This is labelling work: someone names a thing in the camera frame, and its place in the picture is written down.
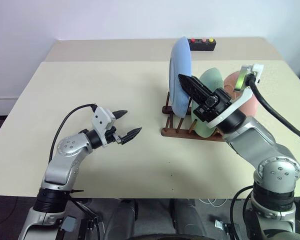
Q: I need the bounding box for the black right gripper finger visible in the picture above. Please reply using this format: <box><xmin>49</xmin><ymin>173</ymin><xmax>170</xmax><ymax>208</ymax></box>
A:
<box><xmin>177</xmin><ymin>73</ymin><xmax>214</xmax><ymax>104</ymax></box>

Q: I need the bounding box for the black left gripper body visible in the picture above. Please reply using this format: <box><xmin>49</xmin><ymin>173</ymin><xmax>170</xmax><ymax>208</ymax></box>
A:
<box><xmin>104</xmin><ymin>126</ymin><xmax>123</xmax><ymax>145</ymax></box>

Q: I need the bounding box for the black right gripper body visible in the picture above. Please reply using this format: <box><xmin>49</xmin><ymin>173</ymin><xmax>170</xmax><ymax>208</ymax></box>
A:
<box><xmin>192</xmin><ymin>88</ymin><xmax>233</xmax><ymax>123</ymax></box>

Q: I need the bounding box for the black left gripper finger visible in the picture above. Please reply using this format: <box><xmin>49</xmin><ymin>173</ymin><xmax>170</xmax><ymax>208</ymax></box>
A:
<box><xmin>112</xmin><ymin>109</ymin><xmax>129</xmax><ymax>121</ymax></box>
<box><xmin>119</xmin><ymin>127</ymin><xmax>143</xmax><ymax>146</ymax></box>

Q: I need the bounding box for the green plate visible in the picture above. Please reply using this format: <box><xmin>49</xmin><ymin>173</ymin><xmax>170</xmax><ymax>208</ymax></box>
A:
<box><xmin>190</xmin><ymin>67</ymin><xmax>225</xmax><ymax>138</ymax></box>

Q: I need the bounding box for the blue plate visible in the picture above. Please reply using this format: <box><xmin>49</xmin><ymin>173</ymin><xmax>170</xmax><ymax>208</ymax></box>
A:
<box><xmin>168</xmin><ymin>36</ymin><xmax>193</xmax><ymax>119</ymax></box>

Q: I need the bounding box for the red plate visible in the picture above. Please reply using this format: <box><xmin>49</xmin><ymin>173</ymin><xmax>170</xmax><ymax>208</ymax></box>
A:
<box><xmin>223</xmin><ymin>70</ymin><xmax>260</xmax><ymax>118</ymax></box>

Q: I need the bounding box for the wooden dish rack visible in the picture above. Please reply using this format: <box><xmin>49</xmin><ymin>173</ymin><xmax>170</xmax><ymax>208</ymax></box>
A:
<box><xmin>160</xmin><ymin>91</ymin><xmax>227</xmax><ymax>142</ymax></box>

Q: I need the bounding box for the black button box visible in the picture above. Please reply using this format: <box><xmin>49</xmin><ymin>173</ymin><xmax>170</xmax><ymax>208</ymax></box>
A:
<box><xmin>187</xmin><ymin>37</ymin><xmax>217</xmax><ymax>52</ymax></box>

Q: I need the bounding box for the dark grey rounded shape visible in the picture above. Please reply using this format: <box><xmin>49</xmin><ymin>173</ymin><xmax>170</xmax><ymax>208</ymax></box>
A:
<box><xmin>103</xmin><ymin>199</ymin><xmax>139</xmax><ymax>240</ymax></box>

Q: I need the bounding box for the small grey box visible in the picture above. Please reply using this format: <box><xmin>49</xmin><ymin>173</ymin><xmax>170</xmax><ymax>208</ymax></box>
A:
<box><xmin>60</xmin><ymin>215</ymin><xmax>78</xmax><ymax>233</ymax></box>

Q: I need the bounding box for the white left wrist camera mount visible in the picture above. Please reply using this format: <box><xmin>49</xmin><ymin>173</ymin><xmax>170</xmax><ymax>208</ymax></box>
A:
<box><xmin>91</xmin><ymin>106</ymin><xmax>117</xmax><ymax>149</ymax></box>

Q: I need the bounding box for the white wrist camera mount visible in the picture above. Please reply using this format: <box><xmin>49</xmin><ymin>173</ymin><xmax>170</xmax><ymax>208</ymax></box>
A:
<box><xmin>206</xmin><ymin>63</ymin><xmax>265</xmax><ymax>129</ymax></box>
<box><xmin>91</xmin><ymin>106</ymin><xmax>117</xmax><ymax>149</ymax></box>

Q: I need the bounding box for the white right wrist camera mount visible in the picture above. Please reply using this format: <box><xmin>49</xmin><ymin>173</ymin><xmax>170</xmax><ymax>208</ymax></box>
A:
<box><xmin>206</xmin><ymin>63</ymin><xmax>265</xmax><ymax>129</ymax></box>

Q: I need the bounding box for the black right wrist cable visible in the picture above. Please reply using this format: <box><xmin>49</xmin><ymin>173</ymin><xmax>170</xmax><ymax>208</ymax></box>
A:
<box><xmin>246</xmin><ymin>73</ymin><xmax>300</xmax><ymax>173</ymax></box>

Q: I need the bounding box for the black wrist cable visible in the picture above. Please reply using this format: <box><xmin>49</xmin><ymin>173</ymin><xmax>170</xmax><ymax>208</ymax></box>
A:
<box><xmin>246</xmin><ymin>73</ymin><xmax>300</xmax><ymax>173</ymax></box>
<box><xmin>48</xmin><ymin>103</ymin><xmax>97</xmax><ymax>164</ymax></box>

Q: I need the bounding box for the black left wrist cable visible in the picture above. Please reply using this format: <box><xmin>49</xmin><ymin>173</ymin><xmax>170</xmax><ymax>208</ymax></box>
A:
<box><xmin>48</xmin><ymin>103</ymin><xmax>97</xmax><ymax>164</ymax></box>

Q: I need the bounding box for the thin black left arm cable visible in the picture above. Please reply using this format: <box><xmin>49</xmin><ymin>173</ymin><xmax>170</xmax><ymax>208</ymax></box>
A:
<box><xmin>69</xmin><ymin>198</ymin><xmax>101</xmax><ymax>240</ymax></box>

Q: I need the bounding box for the thin white cable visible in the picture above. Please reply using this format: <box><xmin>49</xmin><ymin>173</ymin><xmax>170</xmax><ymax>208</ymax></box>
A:
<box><xmin>198</xmin><ymin>198</ymin><xmax>228</xmax><ymax>209</ymax></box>

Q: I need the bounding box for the black right arm base cable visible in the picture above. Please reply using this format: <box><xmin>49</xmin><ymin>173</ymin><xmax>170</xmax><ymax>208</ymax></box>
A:
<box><xmin>229</xmin><ymin>185</ymin><xmax>255</xmax><ymax>240</ymax></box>

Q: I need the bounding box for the metal bracket with black frame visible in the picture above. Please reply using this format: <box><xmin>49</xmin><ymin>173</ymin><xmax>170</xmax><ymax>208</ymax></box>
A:
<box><xmin>214</xmin><ymin>219</ymin><xmax>239</xmax><ymax>240</ymax></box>

